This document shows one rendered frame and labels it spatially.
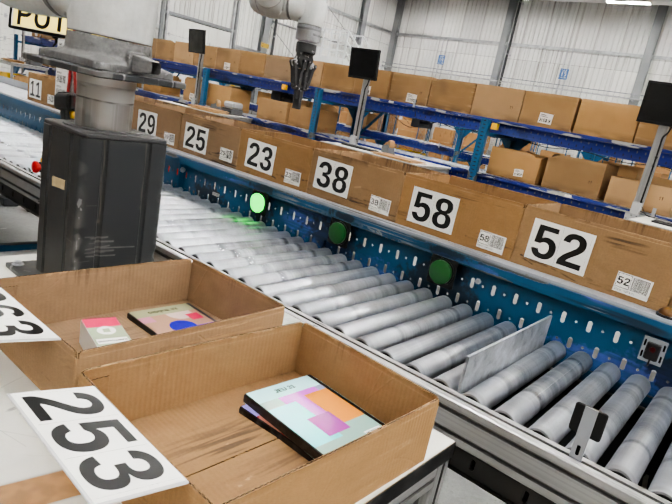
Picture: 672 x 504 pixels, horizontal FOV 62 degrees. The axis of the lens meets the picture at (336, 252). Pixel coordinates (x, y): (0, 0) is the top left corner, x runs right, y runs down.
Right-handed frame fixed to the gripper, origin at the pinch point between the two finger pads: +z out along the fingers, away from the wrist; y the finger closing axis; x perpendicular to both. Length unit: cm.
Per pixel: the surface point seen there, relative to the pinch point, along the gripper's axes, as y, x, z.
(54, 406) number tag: -132, -101, 32
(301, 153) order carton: -8.7, -14.7, 17.8
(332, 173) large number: -9.0, -30.6, 21.4
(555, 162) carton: 420, 39, 18
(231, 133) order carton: -8.7, 24.4, 18.0
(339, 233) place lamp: -17, -45, 38
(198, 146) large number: -9, 44, 27
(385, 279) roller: -21, -68, 45
